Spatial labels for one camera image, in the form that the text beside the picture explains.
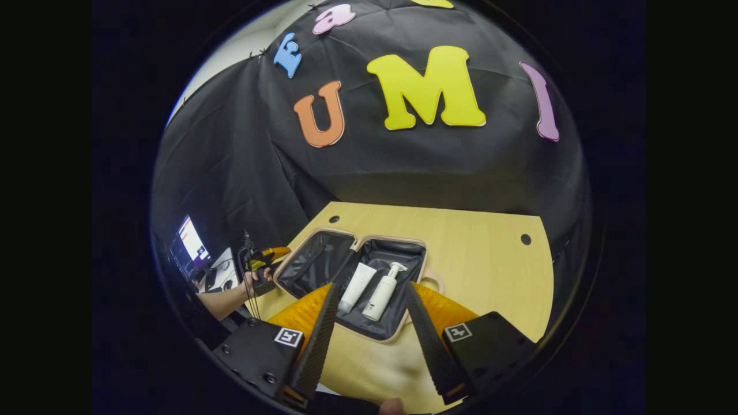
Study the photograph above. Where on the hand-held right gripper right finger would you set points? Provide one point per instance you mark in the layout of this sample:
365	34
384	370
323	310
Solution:
429	346

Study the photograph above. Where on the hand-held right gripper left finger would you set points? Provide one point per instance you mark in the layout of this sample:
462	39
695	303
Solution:
317	351

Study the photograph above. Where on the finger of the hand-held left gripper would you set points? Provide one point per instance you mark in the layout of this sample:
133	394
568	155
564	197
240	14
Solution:
277	252

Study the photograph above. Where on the beige suitcase with black lining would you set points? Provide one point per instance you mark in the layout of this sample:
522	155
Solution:
314	259

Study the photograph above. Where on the white pump bottle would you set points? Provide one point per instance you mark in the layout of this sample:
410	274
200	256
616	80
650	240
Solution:
383	294

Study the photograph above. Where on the white conical tube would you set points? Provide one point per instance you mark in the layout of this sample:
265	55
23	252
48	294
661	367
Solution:
357	285

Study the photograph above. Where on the white desk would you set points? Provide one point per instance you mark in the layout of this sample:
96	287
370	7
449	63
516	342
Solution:
225	271

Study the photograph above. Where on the computer monitor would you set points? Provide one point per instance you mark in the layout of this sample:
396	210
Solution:
190	245

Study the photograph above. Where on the black backdrop cloth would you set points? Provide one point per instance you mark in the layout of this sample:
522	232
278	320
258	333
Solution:
403	167

